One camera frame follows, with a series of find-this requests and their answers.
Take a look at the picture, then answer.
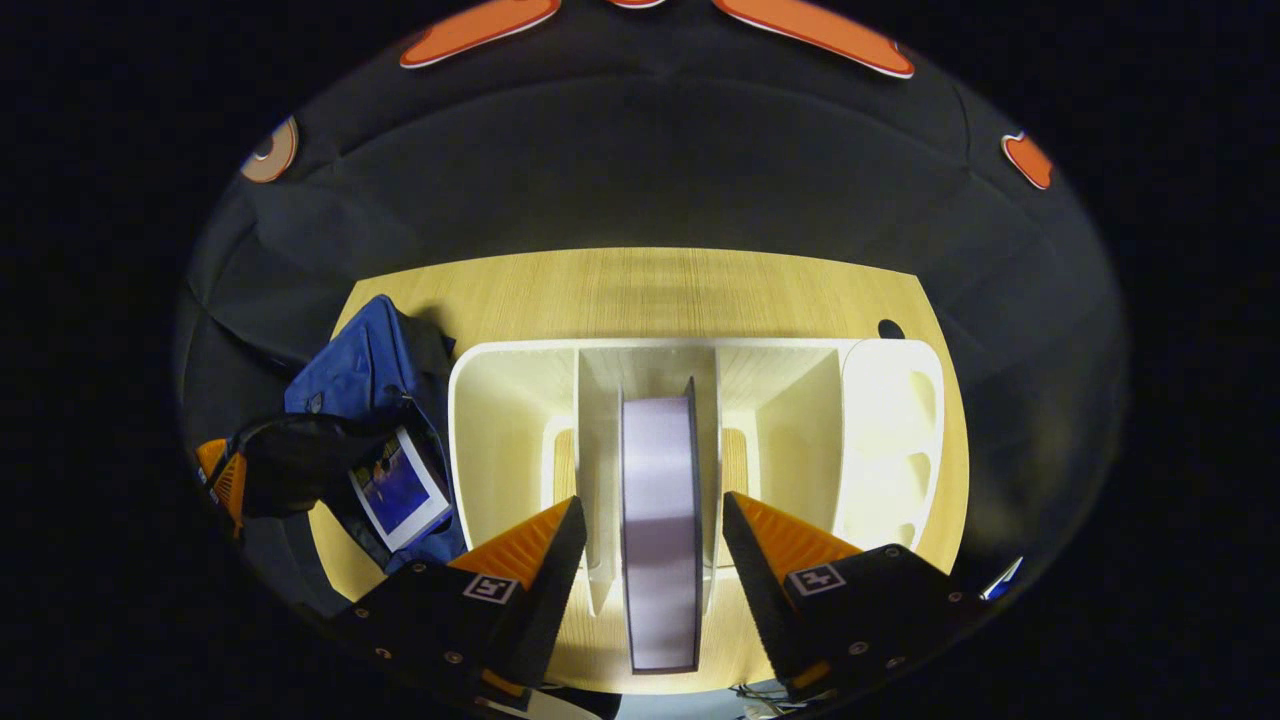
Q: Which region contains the blue schoolbag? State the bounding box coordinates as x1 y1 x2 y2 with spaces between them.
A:
232 294 471 576

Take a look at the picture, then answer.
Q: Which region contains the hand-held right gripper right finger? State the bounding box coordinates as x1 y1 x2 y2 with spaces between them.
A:
722 490 986 696

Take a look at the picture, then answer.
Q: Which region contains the black book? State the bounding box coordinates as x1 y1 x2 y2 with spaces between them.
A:
620 377 704 675

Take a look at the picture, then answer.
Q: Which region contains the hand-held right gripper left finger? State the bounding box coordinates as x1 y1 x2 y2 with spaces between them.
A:
330 495 588 701

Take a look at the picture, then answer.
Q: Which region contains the white and blue strip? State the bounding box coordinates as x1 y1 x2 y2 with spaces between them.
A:
980 556 1026 602

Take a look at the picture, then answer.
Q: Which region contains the navy blue book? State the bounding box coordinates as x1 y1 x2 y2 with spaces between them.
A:
348 426 453 553

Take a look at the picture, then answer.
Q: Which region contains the white bookshelf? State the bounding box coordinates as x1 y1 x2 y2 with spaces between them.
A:
447 337 946 616

